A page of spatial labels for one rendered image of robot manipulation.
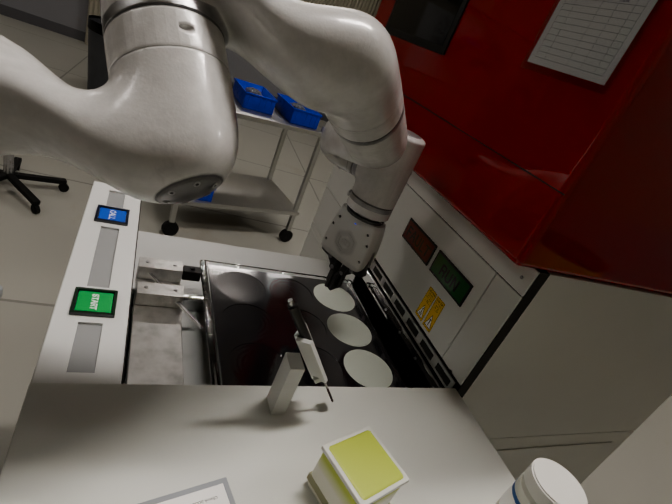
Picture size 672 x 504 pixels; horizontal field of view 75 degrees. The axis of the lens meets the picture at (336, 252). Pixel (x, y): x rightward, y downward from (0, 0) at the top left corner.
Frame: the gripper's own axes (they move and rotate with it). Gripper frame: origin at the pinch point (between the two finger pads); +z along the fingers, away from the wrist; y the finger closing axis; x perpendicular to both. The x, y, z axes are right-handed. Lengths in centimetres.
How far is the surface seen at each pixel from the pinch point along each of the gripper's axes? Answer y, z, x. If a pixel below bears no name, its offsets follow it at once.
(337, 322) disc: 3.9, 9.3, 2.0
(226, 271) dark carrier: -19.5, 9.7, -8.9
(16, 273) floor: -143, 101, 4
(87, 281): -19.4, 4.0, -38.3
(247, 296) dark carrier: -11.1, 9.7, -10.3
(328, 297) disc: -2.9, 9.4, 7.2
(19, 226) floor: -179, 102, 19
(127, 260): -22.4, 4.0, -30.2
